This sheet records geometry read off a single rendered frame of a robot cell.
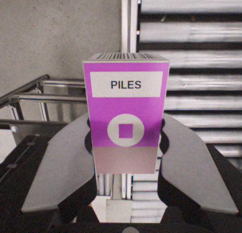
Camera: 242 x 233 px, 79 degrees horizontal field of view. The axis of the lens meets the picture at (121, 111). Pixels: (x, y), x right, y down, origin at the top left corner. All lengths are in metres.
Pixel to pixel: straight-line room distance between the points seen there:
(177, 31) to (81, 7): 0.86
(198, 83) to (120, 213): 0.67
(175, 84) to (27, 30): 1.11
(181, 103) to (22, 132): 0.52
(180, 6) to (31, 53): 1.11
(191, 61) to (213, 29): 0.08
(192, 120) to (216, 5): 0.30
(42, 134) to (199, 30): 0.54
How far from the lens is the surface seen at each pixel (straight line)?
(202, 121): 0.54
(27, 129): 0.57
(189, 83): 0.47
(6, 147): 0.68
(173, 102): 0.47
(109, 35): 1.16
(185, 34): 0.44
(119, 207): 0.81
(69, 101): 0.84
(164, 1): 0.43
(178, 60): 0.44
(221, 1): 0.47
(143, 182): 0.70
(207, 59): 0.47
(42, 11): 1.28
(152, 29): 0.42
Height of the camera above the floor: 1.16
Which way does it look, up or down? 63 degrees down
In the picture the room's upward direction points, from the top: 179 degrees counter-clockwise
